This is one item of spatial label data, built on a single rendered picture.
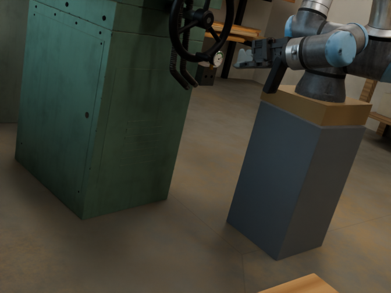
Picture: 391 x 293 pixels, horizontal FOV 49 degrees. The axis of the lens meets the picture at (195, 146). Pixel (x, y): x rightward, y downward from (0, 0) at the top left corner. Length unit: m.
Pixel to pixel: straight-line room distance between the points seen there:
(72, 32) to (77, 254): 0.77
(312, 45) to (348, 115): 0.55
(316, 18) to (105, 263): 1.01
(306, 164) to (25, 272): 0.99
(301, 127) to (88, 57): 0.79
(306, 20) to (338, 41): 0.21
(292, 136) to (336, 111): 0.17
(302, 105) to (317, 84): 0.09
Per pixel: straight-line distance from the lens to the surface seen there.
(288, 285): 0.67
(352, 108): 1.72
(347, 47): 1.22
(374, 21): 1.59
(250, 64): 1.32
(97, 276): 1.45
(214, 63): 1.75
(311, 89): 1.66
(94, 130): 1.56
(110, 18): 1.48
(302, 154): 1.60
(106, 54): 1.49
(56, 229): 1.65
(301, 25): 1.37
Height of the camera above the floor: 0.89
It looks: 19 degrees down
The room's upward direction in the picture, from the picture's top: 14 degrees clockwise
